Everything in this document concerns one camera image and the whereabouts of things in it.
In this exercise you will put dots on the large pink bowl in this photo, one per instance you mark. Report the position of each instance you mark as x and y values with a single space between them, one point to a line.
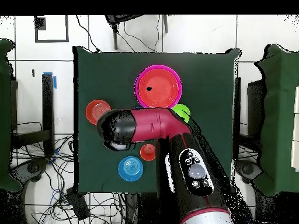
137 98

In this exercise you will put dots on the large orange bowl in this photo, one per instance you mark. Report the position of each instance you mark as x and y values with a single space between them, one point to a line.
161 88

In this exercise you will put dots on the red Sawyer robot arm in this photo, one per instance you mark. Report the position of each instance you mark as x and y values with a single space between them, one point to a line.
158 123

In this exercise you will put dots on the orange cup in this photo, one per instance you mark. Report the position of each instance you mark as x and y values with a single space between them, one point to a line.
147 152

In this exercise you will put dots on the green bowl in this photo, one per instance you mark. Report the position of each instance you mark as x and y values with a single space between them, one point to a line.
183 109

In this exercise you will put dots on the small light blue bowl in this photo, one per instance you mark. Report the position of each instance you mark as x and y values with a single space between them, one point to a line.
130 168

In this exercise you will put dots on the small orange bowl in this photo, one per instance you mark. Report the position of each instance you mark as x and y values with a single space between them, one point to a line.
93 109

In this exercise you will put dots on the dark green table cloth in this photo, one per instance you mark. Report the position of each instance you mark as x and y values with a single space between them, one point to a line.
105 77

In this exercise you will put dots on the black power strip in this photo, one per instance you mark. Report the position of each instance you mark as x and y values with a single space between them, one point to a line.
78 205

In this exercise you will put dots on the green cloth on side table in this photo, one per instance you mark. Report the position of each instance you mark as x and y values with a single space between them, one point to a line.
280 116
4 116

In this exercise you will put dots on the black table frame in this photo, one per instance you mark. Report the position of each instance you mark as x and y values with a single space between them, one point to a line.
255 105
48 105

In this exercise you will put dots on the grey pedestal foot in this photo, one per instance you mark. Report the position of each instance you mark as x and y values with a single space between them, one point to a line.
32 168
247 169

